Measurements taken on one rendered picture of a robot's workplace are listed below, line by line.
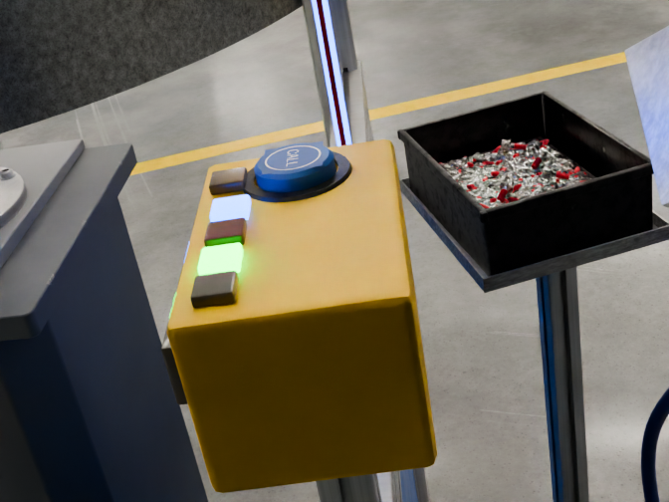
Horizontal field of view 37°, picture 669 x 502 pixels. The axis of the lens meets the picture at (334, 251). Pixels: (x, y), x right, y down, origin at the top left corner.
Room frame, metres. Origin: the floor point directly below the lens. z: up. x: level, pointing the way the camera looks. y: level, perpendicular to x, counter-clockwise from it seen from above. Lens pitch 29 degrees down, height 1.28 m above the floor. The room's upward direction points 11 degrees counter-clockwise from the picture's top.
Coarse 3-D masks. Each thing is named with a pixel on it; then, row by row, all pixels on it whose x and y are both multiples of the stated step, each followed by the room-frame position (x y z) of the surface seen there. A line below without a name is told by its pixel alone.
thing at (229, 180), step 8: (232, 168) 0.47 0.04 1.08; (240, 168) 0.47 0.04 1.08; (216, 176) 0.46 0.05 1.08; (224, 176) 0.46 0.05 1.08; (232, 176) 0.46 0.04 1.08; (240, 176) 0.46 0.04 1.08; (216, 184) 0.45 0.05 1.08; (224, 184) 0.45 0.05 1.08; (232, 184) 0.45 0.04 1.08; (240, 184) 0.45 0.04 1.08; (216, 192) 0.45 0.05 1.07; (224, 192) 0.45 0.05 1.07
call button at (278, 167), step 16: (288, 144) 0.48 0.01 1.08; (304, 144) 0.47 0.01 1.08; (320, 144) 0.47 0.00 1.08; (272, 160) 0.46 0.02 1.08; (288, 160) 0.46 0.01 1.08; (304, 160) 0.45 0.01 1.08; (320, 160) 0.45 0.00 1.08; (256, 176) 0.45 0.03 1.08; (272, 176) 0.44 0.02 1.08; (288, 176) 0.44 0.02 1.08; (304, 176) 0.44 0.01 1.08; (320, 176) 0.44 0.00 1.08
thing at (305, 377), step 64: (256, 192) 0.44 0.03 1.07; (320, 192) 0.43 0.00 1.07; (384, 192) 0.42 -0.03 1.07; (192, 256) 0.40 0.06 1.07; (256, 256) 0.38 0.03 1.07; (320, 256) 0.37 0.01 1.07; (384, 256) 0.36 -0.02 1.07; (192, 320) 0.34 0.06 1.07; (256, 320) 0.34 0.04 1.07; (320, 320) 0.33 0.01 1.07; (384, 320) 0.33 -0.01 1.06; (192, 384) 0.34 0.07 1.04; (256, 384) 0.34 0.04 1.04; (320, 384) 0.33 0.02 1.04; (384, 384) 0.33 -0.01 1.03; (256, 448) 0.34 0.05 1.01; (320, 448) 0.34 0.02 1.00; (384, 448) 0.33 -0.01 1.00
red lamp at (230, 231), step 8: (208, 224) 0.41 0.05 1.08; (216, 224) 0.41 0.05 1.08; (224, 224) 0.41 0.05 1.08; (232, 224) 0.41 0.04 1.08; (240, 224) 0.41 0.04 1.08; (208, 232) 0.40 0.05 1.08; (216, 232) 0.40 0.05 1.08; (224, 232) 0.40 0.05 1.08; (232, 232) 0.40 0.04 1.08; (240, 232) 0.40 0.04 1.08; (208, 240) 0.40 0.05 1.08; (216, 240) 0.40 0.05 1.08; (224, 240) 0.40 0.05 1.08; (232, 240) 0.40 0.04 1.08; (240, 240) 0.40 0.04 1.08
